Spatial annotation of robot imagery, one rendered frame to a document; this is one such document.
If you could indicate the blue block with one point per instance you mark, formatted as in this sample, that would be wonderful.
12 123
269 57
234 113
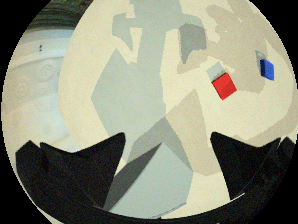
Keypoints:
267 69

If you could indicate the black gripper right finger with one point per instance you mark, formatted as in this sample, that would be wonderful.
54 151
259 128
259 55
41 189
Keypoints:
239 161

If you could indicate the red block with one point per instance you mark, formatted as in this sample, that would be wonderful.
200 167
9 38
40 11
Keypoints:
224 86

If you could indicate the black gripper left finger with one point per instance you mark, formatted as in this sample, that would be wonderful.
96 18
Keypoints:
92 168

